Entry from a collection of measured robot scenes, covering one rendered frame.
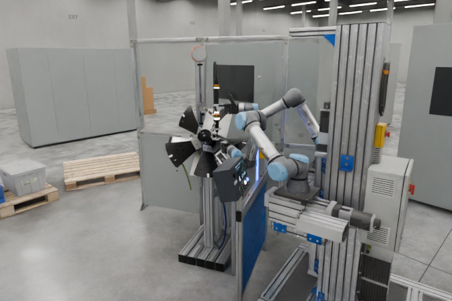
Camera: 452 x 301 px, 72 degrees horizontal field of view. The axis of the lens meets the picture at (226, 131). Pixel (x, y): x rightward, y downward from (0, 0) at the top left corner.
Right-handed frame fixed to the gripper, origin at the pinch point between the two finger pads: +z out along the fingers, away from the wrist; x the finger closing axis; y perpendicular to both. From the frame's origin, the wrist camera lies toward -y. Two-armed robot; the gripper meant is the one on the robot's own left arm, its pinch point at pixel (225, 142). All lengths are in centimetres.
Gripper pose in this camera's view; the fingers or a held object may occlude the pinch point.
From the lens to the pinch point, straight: 253.4
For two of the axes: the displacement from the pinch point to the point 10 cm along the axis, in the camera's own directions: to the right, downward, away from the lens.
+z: -3.0, -2.2, 9.3
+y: -9.5, 1.8, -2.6
